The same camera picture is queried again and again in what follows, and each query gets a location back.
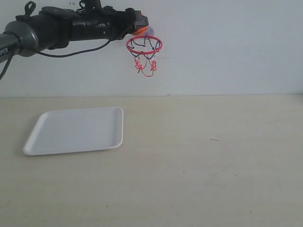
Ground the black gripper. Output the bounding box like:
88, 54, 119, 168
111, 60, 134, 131
71, 0, 149, 41

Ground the small orange basketball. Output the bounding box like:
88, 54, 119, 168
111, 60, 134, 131
132, 26, 149, 36

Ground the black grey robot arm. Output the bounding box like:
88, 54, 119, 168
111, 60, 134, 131
0, 0, 149, 62

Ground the red mini basketball hoop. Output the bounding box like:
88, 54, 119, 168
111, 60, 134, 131
126, 35, 163, 78

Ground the clear suction cup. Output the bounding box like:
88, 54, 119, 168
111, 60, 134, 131
144, 26, 154, 36

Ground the white rectangular tray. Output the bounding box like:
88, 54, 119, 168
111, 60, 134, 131
23, 107, 124, 156

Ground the black cable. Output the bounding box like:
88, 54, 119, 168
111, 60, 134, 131
0, 39, 112, 82

